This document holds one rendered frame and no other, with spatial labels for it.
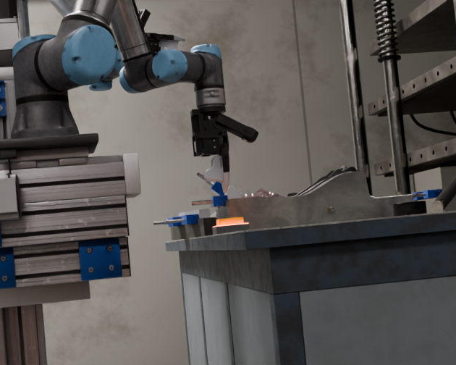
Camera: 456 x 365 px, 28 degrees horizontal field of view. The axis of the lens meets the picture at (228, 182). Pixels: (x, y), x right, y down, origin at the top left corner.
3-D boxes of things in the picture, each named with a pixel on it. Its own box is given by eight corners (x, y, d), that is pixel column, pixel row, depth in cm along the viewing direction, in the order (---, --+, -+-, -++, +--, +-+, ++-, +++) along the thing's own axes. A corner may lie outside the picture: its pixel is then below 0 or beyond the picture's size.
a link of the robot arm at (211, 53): (181, 48, 225) (204, 51, 231) (184, 92, 224) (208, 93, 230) (203, 41, 220) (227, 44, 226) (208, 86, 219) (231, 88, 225)
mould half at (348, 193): (231, 233, 236) (226, 182, 236) (218, 235, 261) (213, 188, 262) (415, 216, 243) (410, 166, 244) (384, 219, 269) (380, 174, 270)
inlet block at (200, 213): (170, 229, 264) (169, 211, 264) (164, 231, 269) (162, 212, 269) (211, 227, 270) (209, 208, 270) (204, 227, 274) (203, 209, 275)
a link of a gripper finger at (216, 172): (205, 194, 223) (202, 157, 224) (229, 192, 224) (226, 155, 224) (207, 193, 220) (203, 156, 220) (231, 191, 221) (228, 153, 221)
